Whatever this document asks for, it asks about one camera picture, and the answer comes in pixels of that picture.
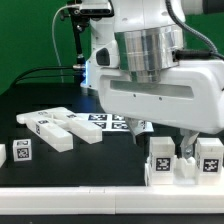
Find white block left edge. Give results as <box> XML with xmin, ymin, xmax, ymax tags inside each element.
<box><xmin>0</xmin><ymin>144</ymin><xmax>6</xmax><ymax>168</ymax></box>

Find small white tagged cube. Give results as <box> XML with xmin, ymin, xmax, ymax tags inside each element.
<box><xmin>13</xmin><ymin>139</ymin><xmax>32</xmax><ymax>162</ymax></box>

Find white chair back part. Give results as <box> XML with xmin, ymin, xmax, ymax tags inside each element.
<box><xmin>16</xmin><ymin>107</ymin><xmax>102</xmax><ymax>144</ymax></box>

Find black cables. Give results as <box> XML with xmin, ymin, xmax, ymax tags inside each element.
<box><xmin>10</xmin><ymin>65</ymin><xmax>84</xmax><ymax>87</ymax></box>

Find white frame wall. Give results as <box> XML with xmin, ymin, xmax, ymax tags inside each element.
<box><xmin>0</xmin><ymin>166</ymin><xmax>224</xmax><ymax>216</ymax></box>

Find printed marker sheet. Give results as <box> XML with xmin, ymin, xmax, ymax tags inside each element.
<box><xmin>78</xmin><ymin>113</ymin><xmax>129</xmax><ymax>132</ymax></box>

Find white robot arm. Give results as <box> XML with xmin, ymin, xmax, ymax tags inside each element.
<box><xmin>81</xmin><ymin>0</ymin><xmax>224</xmax><ymax>158</ymax></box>

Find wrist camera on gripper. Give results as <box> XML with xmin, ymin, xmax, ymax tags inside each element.
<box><xmin>90</xmin><ymin>40</ymin><xmax>120</xmax><ymax>68</ymax></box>

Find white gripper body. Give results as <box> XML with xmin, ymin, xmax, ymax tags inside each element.
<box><xmin>99</xmin><ymin>68</ymin><xmax>224</xmax><ymax>134</ymax></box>

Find white chair seat part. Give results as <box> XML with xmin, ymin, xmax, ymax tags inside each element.
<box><xmin>144</xmin><ymin>156</ymin><xmax>196</xmax><ymax>186</ymax></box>

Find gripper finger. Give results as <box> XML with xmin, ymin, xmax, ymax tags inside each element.
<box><xmin>180</xmin><ymin>129</ymin><xmax>199</xmax><ymax>159</ymax></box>
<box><xmin>125</xmin><ymin>118</ymin><xmax>145</xmax><ymax>144</ymax></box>

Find grey camera cable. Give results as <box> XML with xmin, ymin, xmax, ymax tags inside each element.
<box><xmin>51</xmin><ymin>3</ymin><xmax>81</xmax><ymax>84</ymax></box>

